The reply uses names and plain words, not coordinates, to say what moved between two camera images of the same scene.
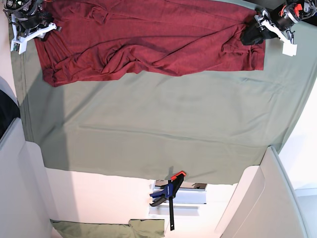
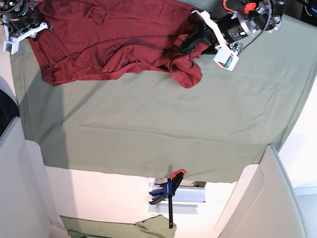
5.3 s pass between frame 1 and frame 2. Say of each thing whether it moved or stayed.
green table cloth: stayed
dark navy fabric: stayed
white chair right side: stayed
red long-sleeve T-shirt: moved
